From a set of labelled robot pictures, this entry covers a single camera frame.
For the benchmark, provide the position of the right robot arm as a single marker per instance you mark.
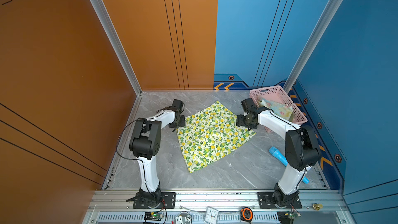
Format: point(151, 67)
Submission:
point(302, 150)

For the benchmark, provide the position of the pastel floral skirt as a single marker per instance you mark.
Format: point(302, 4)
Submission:
point(278, 108)

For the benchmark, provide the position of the olive green skirt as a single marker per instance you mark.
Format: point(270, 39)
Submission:
point(290, 115)

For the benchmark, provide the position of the lemon print skirt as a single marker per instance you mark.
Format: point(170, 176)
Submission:
point(209, 135)

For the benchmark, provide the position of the light blue plastic tube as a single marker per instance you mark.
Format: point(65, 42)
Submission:
point(280, 157)

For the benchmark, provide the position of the green circuit board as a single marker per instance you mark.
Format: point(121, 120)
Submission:
point(153, 218)

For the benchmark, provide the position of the pink plastic basket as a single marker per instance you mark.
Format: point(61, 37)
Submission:
point(280, 102)

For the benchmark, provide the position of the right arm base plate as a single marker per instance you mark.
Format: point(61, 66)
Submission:
point(279, 200)

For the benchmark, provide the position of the white square clock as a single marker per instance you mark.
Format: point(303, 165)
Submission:
point(211, 215)

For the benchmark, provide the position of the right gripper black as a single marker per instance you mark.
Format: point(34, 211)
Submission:
point(239, 122)

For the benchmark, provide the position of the brass round knob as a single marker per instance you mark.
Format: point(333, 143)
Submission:
point(317, 206)

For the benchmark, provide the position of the orange black tape measure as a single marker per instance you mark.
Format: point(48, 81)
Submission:
point(246, 215)

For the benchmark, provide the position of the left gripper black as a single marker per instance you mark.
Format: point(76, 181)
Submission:
point(182, 124)

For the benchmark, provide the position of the black board with wires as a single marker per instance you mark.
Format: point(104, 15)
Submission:
point(288, 217)

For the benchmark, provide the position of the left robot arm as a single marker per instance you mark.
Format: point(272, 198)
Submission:
point(145, 144)

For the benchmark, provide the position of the white power plug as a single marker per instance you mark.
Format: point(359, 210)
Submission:
point(183, 218)

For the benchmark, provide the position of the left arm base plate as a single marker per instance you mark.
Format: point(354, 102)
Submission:
point(144, 200)

